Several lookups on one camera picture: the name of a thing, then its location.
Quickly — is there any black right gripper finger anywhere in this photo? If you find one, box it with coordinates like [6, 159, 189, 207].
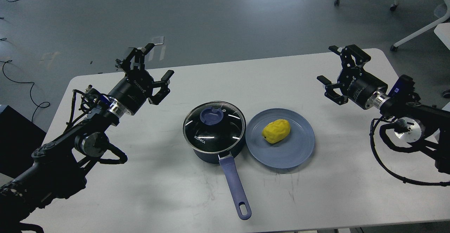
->
[317, 76, 348, 105]
[328, 45, 371, 71]

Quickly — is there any glass pot lid blue knob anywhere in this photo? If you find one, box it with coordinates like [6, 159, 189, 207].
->
[182, 101, 246, 154]

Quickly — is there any black box at left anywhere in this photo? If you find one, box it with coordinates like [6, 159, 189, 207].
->
[0, 105, 46, 178]

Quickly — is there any blue plate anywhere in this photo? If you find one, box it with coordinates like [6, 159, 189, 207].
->
[246, 108, 315, 169]

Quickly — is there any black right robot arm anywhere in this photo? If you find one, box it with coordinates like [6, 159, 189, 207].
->
[317, 45, 449, 187]

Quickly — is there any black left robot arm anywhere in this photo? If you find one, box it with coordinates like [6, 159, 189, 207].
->
[1, 43, 174, 233]

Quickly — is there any yellow potato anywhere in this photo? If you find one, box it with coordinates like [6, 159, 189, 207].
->
[262, 119, 291, 144]

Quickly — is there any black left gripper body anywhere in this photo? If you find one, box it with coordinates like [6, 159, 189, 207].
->
[108, 71, 154, 116]

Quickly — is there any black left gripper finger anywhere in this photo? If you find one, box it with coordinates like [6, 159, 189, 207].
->
[148, 70, 175, 105]
[115, 43, 155, 73]

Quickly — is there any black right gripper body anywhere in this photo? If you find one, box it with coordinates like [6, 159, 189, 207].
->
[339, 68, 387, 110]

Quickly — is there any dark blue saucepan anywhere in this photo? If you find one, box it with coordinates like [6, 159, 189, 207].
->
[182, 101, 252, 220]

